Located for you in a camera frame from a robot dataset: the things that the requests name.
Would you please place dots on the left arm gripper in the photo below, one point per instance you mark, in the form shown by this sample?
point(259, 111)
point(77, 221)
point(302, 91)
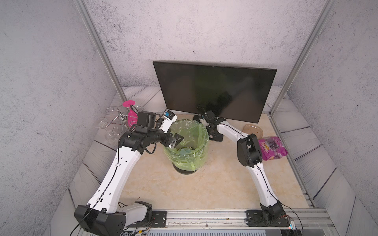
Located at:
point(173, 142)

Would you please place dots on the left aluminium frame post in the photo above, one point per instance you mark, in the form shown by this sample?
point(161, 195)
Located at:
point(82, 8)

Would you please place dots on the right aluminium frame post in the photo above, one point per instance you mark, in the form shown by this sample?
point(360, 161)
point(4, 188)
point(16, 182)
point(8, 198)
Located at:
point(314, 34)

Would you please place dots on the purple snack packet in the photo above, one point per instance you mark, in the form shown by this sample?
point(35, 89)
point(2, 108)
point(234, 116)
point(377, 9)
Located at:
point(272, 148)

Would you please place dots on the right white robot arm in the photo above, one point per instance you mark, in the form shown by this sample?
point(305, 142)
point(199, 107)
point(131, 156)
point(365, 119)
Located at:
point(249, 155)

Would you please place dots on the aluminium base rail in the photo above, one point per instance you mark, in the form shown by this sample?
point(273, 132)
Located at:
point(234, 222)

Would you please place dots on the mesh bin green bag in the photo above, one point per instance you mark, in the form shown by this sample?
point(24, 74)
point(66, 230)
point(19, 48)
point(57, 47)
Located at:
point(196, 137)

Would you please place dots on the black computer monitor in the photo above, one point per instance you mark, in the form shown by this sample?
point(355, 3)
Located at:
point(236, 93)

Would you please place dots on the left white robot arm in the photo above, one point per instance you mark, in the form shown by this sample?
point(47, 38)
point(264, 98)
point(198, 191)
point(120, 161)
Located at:
point(101, 215)

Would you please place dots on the brown glass dish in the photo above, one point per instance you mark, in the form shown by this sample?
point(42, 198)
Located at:
point(253, 129)

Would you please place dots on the aluminium frame post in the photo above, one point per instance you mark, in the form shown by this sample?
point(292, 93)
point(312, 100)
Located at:
point(314, 34)
point(82, 8)

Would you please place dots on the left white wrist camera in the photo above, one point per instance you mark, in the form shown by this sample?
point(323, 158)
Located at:
point(168, 118)

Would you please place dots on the pink chrome desk lamp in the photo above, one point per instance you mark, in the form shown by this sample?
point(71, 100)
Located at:
point(126, 116)

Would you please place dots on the blue sticky note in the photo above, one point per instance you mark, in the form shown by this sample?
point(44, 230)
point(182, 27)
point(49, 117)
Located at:
point(186, 151)

